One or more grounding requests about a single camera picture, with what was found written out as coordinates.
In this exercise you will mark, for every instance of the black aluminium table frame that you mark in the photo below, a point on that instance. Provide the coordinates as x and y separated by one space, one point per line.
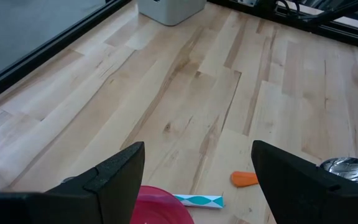
42 53

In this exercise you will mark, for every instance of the grey plastic bin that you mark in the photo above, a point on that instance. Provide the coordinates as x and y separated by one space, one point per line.
171 11

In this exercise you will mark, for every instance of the pink plastic bowl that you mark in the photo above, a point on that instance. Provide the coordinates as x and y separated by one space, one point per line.
163 208

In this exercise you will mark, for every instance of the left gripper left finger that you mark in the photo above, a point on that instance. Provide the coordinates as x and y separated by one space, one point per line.
89 202

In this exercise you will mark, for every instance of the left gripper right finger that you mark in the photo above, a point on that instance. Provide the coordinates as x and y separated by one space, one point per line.
306 199

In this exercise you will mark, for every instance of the silver mounting plate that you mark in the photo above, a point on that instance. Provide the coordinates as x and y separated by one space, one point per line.
247 2

